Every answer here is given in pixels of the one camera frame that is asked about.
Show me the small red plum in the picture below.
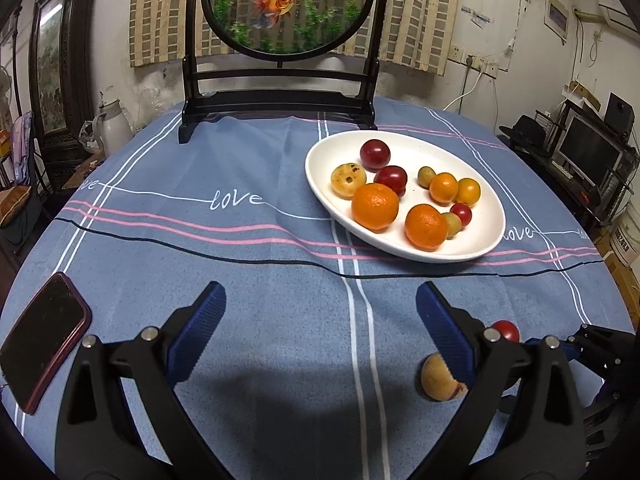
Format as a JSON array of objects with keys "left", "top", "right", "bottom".
[{"left": 491, "top": 320, "right": 521, "bottom": 342}]

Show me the pale purple-streaked fruit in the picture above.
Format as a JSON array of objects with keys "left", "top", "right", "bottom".
[{"left": 420, "top": 352, "right": 468, "bottom": 402}]

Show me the small yellow-green fruit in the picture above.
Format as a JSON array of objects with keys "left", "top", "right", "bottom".
[{"left": 442, "top": 211, "right": 462, "bottom": 240}]

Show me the small red tomato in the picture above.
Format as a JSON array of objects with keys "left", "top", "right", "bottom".
[{"left": 450, "top": 203, "right": 472, "bottom": 228}]

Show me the yellow-orange fruit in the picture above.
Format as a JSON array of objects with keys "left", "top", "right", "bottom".
[{"left": 456, "top": 178, "right": 482, "bottom": 207}]

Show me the small orange mandarin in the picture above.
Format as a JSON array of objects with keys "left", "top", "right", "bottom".
[{"left": 428, "top": 172, "right": 459, "bottom": 205}]

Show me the olive green small fruit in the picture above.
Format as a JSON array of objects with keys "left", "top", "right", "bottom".
[{"left": 416, "top": 166, "right": 436, "bottom": 190}]

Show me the spotted yellow fruit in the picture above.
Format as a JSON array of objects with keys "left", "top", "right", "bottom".
[{"left": 330, "top": 162, "right": 367, "bottom": 200}]

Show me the phone with red case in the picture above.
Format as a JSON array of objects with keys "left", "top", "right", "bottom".
[{"left": 1, "top": 272, "right": 92, "bottom": 415}]

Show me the white plastic bucket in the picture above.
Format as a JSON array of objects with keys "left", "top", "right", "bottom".
[{"left": 610, "top": 210, "right": 640, "bottom": 266}]

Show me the black computer monitor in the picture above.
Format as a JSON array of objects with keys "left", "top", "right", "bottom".
[{"left": 553, "top": 110, "right": 623, "bottom": 188}]

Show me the blue checked tablecloth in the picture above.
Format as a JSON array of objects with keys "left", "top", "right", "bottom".
[{"left": 1, "top": 99, "right": 631, "bottom": 479}]

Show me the black hat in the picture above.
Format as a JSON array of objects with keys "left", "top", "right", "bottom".
[{"left": 499, "top": 115, "right": 546, "bottom": 152}]

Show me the black speaker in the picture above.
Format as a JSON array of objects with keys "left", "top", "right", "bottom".
[{"left": 604, "top": 92, "right": 634, "bottom": 142}]

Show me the white oval plate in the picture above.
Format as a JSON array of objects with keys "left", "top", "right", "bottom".
[{"left": 305, "top": 130, "right": 506, "bottom": 262}]

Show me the white kettle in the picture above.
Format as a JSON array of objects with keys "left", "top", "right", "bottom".
[{"left": 78, "top": 100, "right": 134, "bottom": 157}]

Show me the striped beige curtain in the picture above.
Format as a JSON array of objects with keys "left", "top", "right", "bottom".
[{"left": 129, "top": 0, "right": 458, "bottom": 75}]

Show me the dark wooden framed cabinet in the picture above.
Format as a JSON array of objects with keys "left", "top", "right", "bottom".
[{"left": 28, "top": 0, "right": 94, "bottom": 190}]

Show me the round goldfish screen stand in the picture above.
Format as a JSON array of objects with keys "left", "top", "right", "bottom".
[{"left": 178, "top": 0, "right": 387, "bottom": 144}]

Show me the wall power strip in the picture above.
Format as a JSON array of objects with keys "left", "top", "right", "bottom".
[{"left": 448, "top": 44, "right": 499, "bottom": 79}]

